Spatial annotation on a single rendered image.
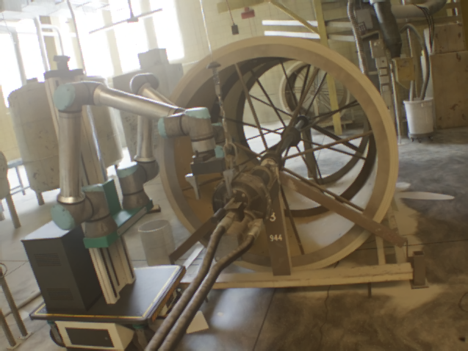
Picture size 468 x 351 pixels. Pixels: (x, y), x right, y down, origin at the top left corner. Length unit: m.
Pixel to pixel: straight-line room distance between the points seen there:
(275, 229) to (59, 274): 1.40
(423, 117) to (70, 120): 6.00
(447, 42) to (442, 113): 1.38
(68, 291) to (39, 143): 5.27
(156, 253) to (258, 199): 1.97
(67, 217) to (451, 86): 7.37
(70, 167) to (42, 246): 0.74
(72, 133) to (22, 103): 5.79
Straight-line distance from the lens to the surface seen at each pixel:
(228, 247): 1.67
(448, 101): 8.26
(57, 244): 2.47
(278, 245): 2.62
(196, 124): 1.50
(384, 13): 7.61
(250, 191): 1.84
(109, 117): 8.82
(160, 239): 3.62
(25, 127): 7.70
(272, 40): 2.59
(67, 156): 1.96
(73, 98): 1.86
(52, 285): 2.66
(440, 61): 8.19
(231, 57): 2.64
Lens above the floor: 1.49
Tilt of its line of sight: 14 degrees down
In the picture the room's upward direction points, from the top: 11 degrees counter-clockwise
